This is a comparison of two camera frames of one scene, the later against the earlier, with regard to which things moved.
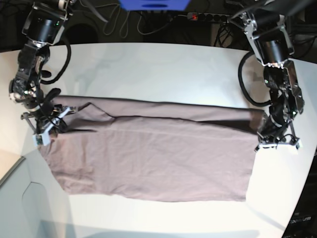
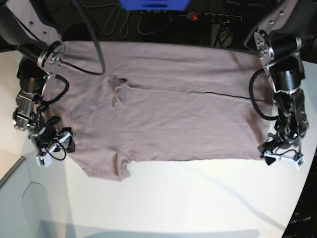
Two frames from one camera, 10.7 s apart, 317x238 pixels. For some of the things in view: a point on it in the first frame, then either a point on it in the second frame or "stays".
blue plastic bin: (158, 5) stays
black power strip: (210, 17) stays
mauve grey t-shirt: (116, 146) to (121, 102)
